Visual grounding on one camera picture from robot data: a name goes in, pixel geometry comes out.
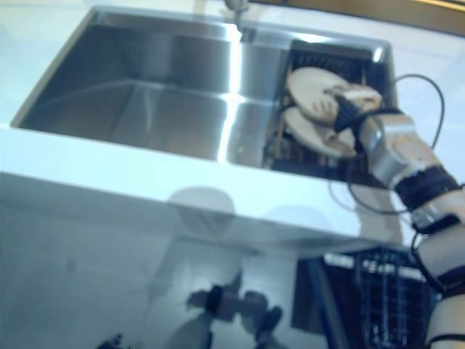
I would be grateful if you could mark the glossy white cabinet door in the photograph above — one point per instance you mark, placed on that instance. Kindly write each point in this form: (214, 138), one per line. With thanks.
(72, 218)
(261, 236)

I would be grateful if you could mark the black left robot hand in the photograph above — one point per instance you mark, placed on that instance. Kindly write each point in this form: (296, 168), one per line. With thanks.
(110, 343)

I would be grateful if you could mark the stainless steel sink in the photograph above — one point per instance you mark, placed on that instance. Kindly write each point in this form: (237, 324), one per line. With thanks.
(145, 91)

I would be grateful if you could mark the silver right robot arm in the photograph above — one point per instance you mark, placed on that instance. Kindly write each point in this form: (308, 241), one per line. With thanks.
(403, 152)

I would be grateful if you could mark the black sink dish rack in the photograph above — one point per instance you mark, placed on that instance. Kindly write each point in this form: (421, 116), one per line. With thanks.
(287, 156)

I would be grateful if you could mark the black built-in dishwasher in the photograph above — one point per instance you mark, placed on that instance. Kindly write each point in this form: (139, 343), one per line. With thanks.
(327, 309)

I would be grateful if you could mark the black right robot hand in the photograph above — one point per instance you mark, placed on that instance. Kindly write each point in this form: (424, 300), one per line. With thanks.
(347, 112)

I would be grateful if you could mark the cream ceramic plate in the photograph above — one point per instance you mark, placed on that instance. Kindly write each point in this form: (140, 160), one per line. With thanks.
(312, 138)
(309, 91)

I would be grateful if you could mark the chrome kitchen faucet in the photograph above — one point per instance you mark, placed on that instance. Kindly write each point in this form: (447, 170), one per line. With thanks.
(236, 4)

